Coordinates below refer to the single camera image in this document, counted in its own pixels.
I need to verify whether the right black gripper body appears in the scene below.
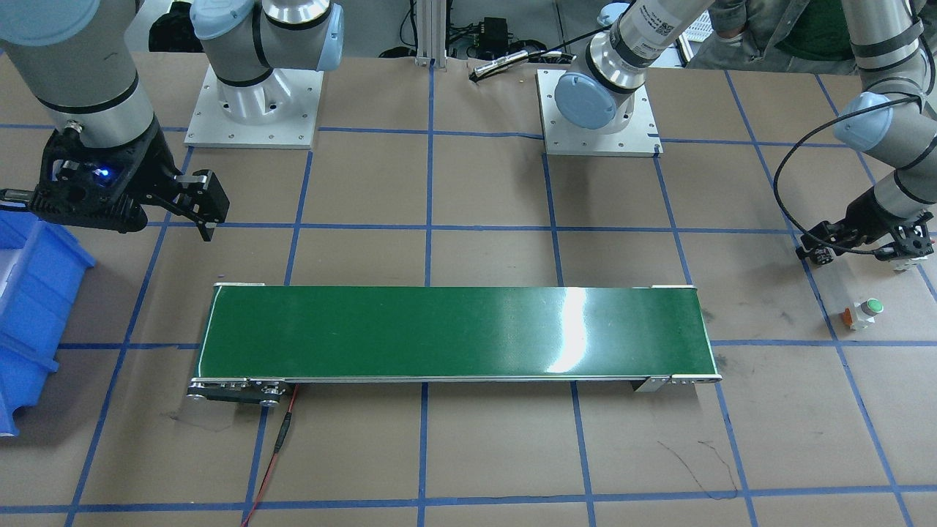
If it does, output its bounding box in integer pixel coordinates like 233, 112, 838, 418
28, 118, 183, 233

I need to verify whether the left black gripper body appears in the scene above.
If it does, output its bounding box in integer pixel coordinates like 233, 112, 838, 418
835, 190, 933, 261

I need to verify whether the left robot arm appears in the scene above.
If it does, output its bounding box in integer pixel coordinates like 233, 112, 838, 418
553, 1, 935, 266

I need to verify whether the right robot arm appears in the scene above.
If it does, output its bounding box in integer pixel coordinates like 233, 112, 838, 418
2, 1, 345, 242

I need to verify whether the white red circuit breaker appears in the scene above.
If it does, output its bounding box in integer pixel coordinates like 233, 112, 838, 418
892, 256, 927, 272

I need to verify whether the blue plastic bin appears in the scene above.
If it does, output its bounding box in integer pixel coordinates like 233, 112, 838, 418
1, 211, 96, 437

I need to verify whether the green conveyor belt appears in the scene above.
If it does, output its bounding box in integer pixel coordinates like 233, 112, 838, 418
187, 283, 722, 406

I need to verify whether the person in green shirt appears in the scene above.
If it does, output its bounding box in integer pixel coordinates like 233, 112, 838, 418
687, 1, 858, 75

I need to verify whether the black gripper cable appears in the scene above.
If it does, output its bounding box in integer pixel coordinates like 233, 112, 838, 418
773, 91, 923, 257

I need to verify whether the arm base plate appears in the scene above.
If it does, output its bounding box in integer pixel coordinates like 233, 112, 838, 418
537, 69, 663, 157
184, 69, 324, 149

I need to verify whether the green push button switch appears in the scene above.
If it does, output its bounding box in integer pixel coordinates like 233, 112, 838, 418
840, 297, 884, 331

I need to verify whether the red black power cable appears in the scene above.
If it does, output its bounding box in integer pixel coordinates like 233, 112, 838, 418
240, 384, 301, 527

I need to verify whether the aluminium frame post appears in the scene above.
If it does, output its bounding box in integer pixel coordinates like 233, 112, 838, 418
413, 0, 449, 70

